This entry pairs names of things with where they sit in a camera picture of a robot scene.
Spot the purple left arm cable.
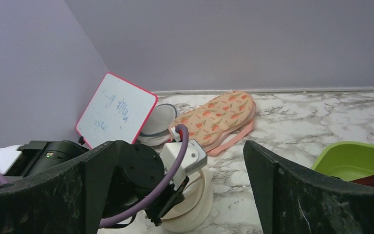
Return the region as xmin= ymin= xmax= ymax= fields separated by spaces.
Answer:
xmin=0 ymin=124 xmax=190 ymax=229

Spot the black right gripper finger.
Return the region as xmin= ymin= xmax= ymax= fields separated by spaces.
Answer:
xmin=243 ymin=140 xmax=374 ymax=234

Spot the green plastic basin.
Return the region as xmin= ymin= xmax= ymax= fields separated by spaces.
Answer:
xmin=311 ymin=141 xmax=374 ymax=181

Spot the white round object behind whiteboard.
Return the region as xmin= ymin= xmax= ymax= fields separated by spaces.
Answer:
xmin=137 ymin=103 xmax=179 ymax=146

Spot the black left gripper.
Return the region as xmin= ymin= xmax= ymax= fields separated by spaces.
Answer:
xmin=0 ymin=141 xmax=189 ymax=234

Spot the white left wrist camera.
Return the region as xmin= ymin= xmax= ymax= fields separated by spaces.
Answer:
xmin=160 ymin=139 xmax=207 ymax=191

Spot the white mesh laundry bag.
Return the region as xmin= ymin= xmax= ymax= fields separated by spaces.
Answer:
xmin=161 ymin=167 xmax=214 ymax=234

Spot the orange patterned bra wash bag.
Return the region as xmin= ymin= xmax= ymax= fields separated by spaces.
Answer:
xmin=168 ymin=90 xmax=257 ymax=156

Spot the pink framed whiteboard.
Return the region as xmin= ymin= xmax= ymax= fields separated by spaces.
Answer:
xmin=75 ymin=73 xmax=158 ymax=149

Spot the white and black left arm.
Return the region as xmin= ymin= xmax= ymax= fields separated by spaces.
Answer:
xmin=0 ymin=140 xmax=206 ymax=234

